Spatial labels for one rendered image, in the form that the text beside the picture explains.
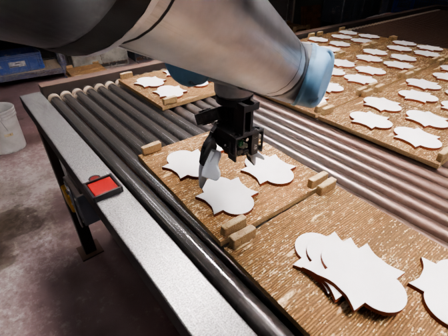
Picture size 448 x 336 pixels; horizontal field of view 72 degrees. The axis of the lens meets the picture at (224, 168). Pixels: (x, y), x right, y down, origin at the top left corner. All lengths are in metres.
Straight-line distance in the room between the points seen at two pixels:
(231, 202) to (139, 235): 0.21
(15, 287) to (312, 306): 1.68
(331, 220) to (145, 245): 0.40
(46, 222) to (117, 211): 1.56
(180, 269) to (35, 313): 1.31
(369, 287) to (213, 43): 0.49
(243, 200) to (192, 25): 0.59
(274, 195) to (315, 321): 0.31
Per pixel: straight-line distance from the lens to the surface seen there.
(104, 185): 0.85
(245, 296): 0.59
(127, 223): 0.74
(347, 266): 0.61
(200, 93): 1.34
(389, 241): 0.73
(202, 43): 0.18
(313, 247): 0.63
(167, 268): 0.64
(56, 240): 2.16
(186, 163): 0.85
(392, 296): 0.60
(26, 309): 1.91
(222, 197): 0.73
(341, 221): 0.73
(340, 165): 0.95
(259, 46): 0.24
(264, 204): 0.73
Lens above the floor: 1.42
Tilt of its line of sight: 35 degrees down
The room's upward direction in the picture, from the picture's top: straight up
